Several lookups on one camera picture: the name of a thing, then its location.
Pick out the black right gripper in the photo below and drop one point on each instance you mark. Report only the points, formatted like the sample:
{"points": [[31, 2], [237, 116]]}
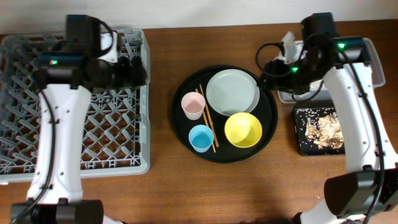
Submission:
{"points": [[277, 67]]}

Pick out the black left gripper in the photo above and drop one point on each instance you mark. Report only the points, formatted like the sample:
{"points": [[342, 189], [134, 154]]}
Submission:
{"points": [[129, 80]]}

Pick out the white napkin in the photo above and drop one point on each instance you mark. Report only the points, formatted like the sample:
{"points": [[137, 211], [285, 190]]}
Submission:
{"points": [[317, 85]]}

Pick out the food scraps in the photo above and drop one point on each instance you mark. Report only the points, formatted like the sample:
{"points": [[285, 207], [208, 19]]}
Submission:
{"points": [[326, 132]]}

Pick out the yellow bowl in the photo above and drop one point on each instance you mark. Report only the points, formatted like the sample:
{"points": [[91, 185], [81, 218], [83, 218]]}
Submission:
{"points": [[243, 130]]}

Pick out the pink plastic cup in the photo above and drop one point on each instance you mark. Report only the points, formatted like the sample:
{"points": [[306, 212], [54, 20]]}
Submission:
{"points": [[193, 104]]}

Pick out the blue plastic cup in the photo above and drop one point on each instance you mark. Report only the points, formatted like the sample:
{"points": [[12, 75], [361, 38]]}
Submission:
{"points": [[201, 138]]}

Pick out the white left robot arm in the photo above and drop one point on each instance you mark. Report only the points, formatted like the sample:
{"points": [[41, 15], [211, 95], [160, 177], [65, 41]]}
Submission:
{"points": [[84, 62]]}

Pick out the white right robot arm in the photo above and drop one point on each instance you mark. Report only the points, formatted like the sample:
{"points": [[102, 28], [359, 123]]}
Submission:
{"points": [[343, 65]]}

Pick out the grey dishwasher rack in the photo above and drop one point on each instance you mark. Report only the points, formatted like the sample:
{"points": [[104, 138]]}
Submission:
{"points": [[116, 138]]}

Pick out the clear plastic bin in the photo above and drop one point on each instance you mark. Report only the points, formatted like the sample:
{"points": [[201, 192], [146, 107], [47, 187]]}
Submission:
{"points": [[378, 79]]}

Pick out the black rectangular tray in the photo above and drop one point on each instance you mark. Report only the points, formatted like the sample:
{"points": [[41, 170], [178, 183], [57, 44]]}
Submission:
{"points": [[310, 112]]}

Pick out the grey round plate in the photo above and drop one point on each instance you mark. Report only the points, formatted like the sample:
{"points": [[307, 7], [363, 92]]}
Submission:
{"points": [[232, 91]]}

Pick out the round black tray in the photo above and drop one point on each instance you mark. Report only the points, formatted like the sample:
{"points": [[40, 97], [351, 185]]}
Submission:
{"points": [[265, 111]]}

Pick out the wooden chopstick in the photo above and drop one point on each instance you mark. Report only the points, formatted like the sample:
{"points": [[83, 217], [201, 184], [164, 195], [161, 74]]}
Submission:
{"points": [[206, 123], [209, 119]]}

